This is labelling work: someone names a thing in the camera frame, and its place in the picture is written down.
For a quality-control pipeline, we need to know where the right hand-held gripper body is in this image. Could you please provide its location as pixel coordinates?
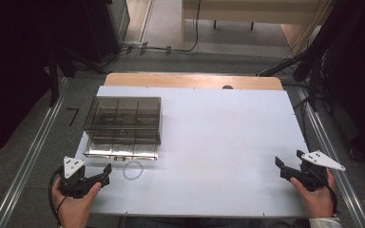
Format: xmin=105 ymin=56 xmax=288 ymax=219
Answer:
xmin=297 ymin=149 xmax=346 ymax=193

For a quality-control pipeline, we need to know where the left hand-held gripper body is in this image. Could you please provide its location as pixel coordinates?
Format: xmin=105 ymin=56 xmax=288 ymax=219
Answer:
xmin=59 ymin=156 xmax=91 ymax=200

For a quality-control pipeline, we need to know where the clear bead bracelet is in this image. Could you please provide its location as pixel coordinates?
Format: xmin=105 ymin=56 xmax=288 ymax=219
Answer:
xmin=122 ymin=160 xmax=144 ymax=181

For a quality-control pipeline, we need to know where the smoky clear compartment box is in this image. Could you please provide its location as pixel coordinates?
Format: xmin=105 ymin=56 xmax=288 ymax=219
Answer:
xmin=83 ymin=96 xmax=163 ymax=162

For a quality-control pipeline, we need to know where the person's right hand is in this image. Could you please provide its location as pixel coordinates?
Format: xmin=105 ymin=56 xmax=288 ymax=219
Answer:
xmin=289 ymin=169 xmax=337 ymax=219

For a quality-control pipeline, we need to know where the person's left hand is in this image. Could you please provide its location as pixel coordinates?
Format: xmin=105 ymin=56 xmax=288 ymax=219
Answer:
xmin=50 ymin=177 xmax=103 ymax=228

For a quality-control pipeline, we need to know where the black tripod stand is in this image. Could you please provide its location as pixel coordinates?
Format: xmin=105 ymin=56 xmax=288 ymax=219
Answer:
xmin=46 ymin=44 xmax=108 ymax=108

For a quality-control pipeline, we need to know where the dark curtain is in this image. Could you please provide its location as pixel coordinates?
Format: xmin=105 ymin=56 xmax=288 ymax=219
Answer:
xmin=0 ymin=0 xmax=91 ymax=165
xmin=324 ymin=0 xmax=365 ymax=169

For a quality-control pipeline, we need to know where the black cabinet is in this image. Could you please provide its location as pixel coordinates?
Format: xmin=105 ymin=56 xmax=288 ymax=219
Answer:
xmin=82 ymin=0 xmax=131 ymax=64

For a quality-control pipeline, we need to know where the beige bench table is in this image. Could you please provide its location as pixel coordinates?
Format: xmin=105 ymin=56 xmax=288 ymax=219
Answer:
xmin=181 ymin=0 xmax=335 ymax=50

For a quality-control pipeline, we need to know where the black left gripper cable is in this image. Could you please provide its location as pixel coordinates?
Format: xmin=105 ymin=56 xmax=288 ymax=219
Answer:
xmin=48 ymin=166 xmax=68 ymax=226

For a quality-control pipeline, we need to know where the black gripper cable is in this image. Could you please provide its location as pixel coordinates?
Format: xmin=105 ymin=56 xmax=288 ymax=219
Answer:
xmin=324 ymin=181 xmax=339 ymax=215
xmin=48 ymin=166 xmax=68 ymax=226

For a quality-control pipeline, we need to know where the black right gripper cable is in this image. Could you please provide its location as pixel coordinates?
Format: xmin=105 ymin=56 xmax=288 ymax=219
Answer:
xmin=324 ymin=181 xmax=339 ymax=215

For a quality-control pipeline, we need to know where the metal floor rail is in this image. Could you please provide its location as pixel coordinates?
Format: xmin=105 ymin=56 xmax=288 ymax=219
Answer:
xmin=0 ymin=77 xmax=69 ymax=228
xmin=296 ymin=86 xmax=365 ymax=228

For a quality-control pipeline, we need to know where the thin black cable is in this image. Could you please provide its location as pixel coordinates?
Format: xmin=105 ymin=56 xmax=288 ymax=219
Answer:
xmin=293 ymin=97 xmax=312 ymax=150

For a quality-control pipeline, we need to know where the black stand with cables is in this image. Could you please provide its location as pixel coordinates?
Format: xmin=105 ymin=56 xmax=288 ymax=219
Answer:
xmin=256 ymin=0 xmax=355 ymax=112

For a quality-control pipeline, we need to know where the black hanging cable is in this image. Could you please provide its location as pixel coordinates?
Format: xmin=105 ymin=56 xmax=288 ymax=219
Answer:
xmin=145 ymin=0 xmax=202 ymax=54

